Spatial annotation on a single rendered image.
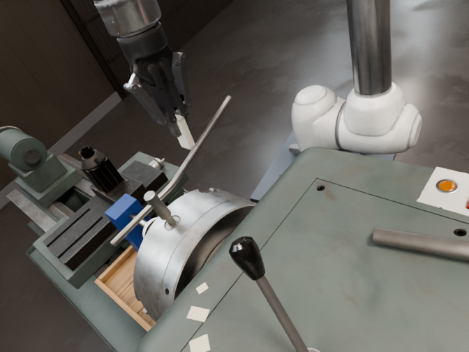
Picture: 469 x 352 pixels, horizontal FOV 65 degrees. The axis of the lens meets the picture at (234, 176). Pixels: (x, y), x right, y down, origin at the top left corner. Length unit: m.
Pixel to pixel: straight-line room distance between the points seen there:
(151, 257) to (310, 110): 0.70
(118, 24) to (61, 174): 1.23
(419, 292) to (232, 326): 0.24
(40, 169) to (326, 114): 1.18
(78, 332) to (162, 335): 1.94
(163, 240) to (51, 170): 1.12
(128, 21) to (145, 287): 0.46
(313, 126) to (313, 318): 0.79
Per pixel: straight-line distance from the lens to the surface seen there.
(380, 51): 1.05
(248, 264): 0.39
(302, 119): 1.19
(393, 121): 1.11
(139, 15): 0.61
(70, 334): 2.51
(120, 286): 1.19
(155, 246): 0.71
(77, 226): 1.34
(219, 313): 0.54
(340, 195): 0.61
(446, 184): 0.61
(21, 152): 1.69
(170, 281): 0.67
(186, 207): 0.72
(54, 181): 1.77
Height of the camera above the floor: 1.70
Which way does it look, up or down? 39 degrees down
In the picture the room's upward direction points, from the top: 24 degrees counter-clockwise
